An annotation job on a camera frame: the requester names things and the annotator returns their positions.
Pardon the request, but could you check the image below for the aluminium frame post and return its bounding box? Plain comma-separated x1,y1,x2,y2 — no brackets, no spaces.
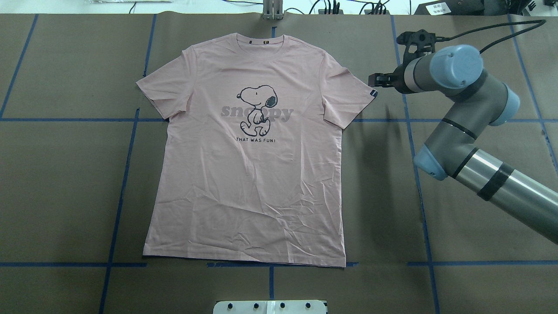
262,0,284,20

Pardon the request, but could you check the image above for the dark box with label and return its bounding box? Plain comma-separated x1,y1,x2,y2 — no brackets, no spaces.
413,0,485,16

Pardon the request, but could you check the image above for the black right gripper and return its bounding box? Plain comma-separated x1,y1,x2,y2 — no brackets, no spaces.
368,65,410,94

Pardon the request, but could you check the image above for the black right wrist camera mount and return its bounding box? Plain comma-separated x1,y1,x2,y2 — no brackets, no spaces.
396,29,437,65

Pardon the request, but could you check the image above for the pink Snoopy t-shirt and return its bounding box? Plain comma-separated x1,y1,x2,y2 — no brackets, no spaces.
137,33,377,268

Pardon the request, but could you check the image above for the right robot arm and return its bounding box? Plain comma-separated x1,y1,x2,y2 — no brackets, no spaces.
368,44,558,243

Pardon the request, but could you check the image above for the black power strip with plugs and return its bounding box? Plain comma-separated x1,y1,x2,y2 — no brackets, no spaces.
310,0,389,15

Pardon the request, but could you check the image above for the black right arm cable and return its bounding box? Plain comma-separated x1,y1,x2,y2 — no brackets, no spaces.
429,19,547,55

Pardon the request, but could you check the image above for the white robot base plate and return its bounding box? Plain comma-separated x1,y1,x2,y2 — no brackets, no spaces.
212,300,329,314

